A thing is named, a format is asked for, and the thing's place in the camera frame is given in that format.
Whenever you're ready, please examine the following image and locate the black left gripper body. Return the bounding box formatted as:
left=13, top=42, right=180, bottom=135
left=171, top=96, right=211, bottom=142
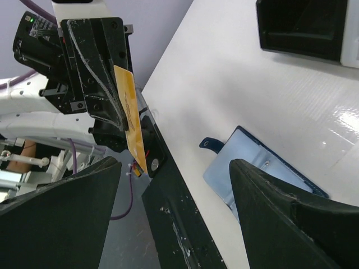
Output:
left=12, top=11, right=122, bottom=114

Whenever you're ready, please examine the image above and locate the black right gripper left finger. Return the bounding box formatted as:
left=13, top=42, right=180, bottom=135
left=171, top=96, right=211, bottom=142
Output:
left=1, top=156, right=122, bottom=268

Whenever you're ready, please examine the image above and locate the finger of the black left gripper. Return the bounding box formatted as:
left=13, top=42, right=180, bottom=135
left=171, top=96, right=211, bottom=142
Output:
left=66, top=19, right=133, bottom=132

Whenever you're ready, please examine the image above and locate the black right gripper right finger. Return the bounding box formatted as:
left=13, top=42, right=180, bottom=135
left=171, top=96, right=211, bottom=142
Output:
left=229, top=159, right=358, bottom=268

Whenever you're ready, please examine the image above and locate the patterned gold card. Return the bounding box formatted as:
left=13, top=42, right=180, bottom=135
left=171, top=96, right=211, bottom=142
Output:
left=113, top=65, right=148, bottom=173

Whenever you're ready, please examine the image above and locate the blue leather card holder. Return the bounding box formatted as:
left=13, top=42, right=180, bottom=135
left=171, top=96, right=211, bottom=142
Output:
left=199, top=125, right=330, bottom=224

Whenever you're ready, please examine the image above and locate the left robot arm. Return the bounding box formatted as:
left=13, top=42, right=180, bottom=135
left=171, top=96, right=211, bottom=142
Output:
left=1, top=3, right=140, bottom=148

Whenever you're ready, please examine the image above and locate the black bin with silver card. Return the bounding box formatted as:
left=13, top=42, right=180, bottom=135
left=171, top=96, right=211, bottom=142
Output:
left=256, top=0, right=348, bottom=62

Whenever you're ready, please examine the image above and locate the white middle bin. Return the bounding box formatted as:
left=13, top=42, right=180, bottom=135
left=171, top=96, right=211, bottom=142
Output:
left=340, top=0, right=359, bottom=68

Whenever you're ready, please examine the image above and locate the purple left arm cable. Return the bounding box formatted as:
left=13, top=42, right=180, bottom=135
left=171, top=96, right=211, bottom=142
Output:
left=0, top=0, right=134, bottom=222

